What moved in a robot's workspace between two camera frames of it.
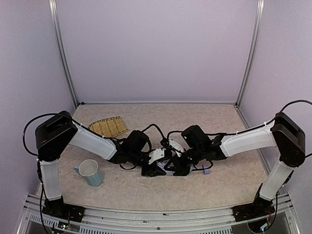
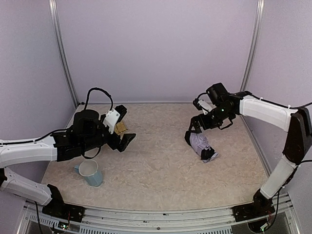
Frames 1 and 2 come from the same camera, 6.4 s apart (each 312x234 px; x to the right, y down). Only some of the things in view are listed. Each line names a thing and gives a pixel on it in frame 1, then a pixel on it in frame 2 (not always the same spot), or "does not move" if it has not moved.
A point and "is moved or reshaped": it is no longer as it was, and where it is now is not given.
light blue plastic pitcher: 88,169 does not move
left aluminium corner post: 54,13 does not move
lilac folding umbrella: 163,164 is moved or reshaped
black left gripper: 151,169 -> 114,137
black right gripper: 179,163 -> 198,122
